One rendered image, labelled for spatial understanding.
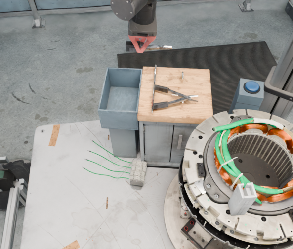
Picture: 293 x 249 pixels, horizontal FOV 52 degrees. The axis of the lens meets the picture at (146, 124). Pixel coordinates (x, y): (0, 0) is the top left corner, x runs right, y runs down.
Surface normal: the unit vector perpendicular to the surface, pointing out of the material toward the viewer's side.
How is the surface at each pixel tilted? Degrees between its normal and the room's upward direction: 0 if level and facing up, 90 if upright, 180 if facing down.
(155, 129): 90
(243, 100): 90
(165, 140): 90
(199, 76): 0
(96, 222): 0
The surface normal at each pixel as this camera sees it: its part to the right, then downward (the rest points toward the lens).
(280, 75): -0.51, 0.69
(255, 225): 0.00, -0.60
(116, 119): -0.07, 0.80
